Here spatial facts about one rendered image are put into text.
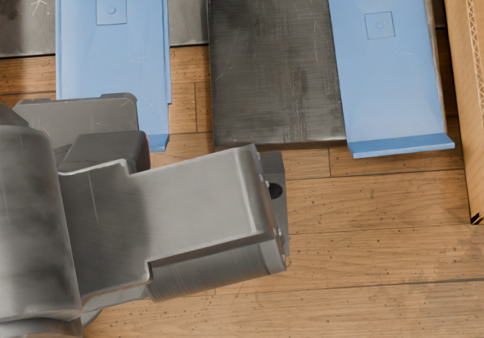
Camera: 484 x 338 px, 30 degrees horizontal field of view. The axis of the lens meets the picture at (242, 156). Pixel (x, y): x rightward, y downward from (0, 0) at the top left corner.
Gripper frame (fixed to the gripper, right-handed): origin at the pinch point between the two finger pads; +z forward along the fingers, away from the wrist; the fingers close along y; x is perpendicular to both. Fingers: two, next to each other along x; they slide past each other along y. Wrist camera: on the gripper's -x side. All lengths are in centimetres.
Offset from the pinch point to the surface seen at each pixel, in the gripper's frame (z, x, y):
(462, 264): 5.5, -23.6, -12.0
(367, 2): 13.8, -18.5, 6.0
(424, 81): 10.3, -22.0, 0.5
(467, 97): 7.9, -24.5, -0.3
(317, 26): 13.4, -14.6, 4.6
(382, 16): 13.1, -19.4, 5.0
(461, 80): 10.0, -24.6, 0.5
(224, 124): 9.8, -7.2, -1.6
